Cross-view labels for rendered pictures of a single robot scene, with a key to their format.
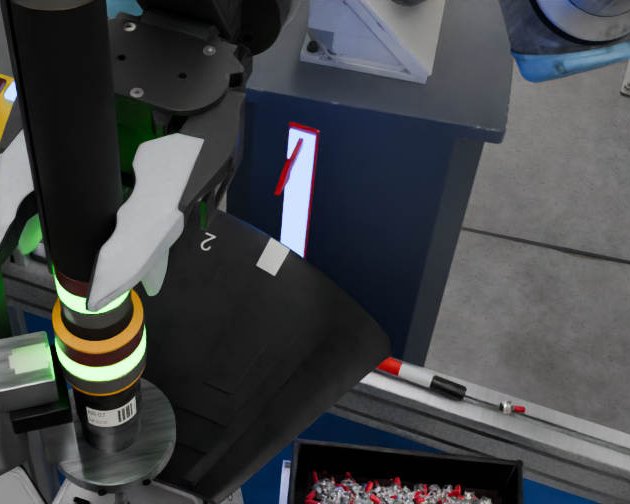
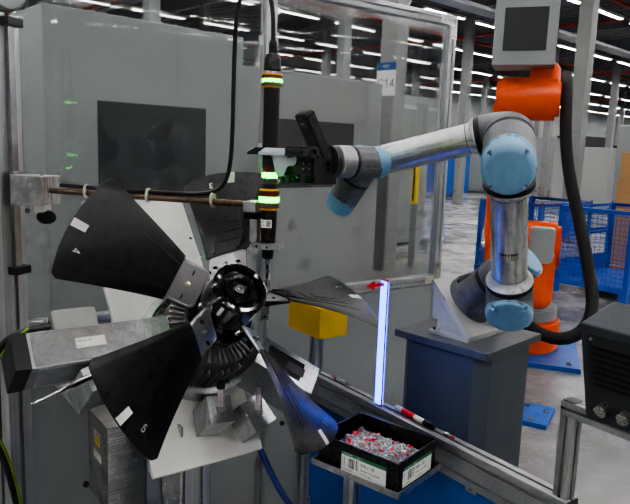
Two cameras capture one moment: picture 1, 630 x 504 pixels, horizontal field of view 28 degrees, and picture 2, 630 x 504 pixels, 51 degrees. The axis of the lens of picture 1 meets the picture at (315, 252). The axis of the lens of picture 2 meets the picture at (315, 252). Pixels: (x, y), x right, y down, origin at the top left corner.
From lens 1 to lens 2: 1.19 m
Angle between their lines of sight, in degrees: 55
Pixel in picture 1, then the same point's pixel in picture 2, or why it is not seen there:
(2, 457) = (242, 244)
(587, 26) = (498, 287)
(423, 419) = not seen: hidden behind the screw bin
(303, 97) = (422, 336)
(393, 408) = not seen: hidden behind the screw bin
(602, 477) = (476, 470)
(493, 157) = not seen: outside the picture
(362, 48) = (448, 327)
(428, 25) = (477, 329)
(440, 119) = (465, 348)
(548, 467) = (458, 466)
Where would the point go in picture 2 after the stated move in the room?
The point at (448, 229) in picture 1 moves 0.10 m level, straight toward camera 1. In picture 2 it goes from (477, 424) to (454, 433)
